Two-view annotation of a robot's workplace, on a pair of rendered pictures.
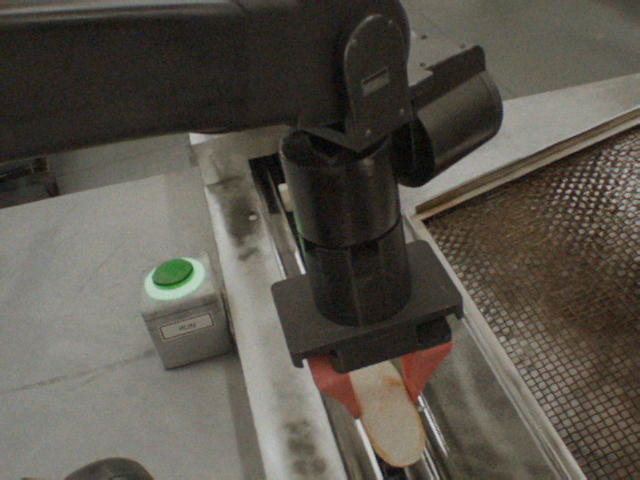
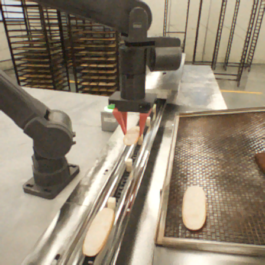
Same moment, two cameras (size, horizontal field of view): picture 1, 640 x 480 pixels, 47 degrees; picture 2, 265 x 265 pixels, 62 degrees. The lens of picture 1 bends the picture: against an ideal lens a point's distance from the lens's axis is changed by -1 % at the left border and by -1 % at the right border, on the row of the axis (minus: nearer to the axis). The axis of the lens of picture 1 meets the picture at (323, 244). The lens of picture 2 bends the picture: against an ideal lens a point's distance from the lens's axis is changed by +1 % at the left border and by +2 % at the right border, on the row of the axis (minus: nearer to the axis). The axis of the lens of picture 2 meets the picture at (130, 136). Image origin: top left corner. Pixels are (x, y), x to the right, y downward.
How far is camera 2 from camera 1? 26 cm
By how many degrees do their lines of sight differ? 19
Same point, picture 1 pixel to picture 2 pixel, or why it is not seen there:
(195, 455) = (94, 145)
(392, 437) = (128, 138)
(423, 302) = (143, 100)
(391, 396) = (135, 132)
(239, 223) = not seen: hidden behind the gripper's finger
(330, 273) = (122, 81)
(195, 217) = not seen: hidden behind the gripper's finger
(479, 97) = (174, 51)
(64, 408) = (76, 129)
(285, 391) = (120, 136)
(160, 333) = (103, 119)
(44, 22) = not seen: outside the picture
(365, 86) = (133, 25)
